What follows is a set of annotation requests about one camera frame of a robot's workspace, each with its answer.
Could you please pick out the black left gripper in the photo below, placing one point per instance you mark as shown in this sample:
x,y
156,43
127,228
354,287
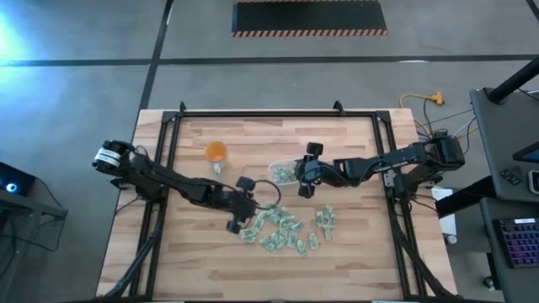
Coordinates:
x,y
234,227

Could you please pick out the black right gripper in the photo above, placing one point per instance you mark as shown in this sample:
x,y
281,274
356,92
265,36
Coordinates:
x,y
313,148

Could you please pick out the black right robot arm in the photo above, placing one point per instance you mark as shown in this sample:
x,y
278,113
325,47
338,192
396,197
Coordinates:
x,y
379,164

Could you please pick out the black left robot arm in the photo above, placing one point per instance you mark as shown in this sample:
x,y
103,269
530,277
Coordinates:
x,y
168,179

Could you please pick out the clear plastic container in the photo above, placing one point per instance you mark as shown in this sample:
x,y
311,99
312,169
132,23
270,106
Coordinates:
x,y
271,172

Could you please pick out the black mat striped edge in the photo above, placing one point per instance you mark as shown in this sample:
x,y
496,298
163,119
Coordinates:
x,y
309,17

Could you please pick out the white box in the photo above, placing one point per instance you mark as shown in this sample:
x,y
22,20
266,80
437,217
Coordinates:
x,y
448,223

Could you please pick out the black desk beam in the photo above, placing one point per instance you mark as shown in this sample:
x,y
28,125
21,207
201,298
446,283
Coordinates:
x,y
463,200

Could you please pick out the grey caster wheel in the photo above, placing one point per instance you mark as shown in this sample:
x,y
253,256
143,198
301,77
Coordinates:
x,y
488,282
451,240

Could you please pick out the grey desk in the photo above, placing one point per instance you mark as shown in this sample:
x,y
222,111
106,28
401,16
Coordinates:
x,y
526,286
501,126

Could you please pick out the small black remote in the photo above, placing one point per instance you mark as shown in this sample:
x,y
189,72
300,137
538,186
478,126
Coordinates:
x,y
510,177

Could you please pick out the dark grey stand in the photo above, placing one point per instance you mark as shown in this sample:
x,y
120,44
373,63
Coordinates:
x,y
38,223

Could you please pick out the black tablet screen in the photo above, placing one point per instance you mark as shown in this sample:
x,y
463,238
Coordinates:
x,y
528,155

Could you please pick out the black pole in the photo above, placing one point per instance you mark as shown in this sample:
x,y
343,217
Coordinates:
x,y
511,82

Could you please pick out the black backlit keyboard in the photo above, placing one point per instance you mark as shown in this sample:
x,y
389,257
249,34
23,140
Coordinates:
x,y
520,244

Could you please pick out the phone in white case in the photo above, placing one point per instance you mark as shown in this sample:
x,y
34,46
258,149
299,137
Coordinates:
x,y
535,182

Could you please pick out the black computer blue light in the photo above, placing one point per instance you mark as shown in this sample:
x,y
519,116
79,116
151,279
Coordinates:
x,y
12,179

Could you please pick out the black metal table frame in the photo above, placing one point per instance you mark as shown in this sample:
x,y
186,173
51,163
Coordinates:
x,y
273,113

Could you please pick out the grey metal bracket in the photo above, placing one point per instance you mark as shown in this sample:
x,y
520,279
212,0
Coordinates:
x,y
389,179

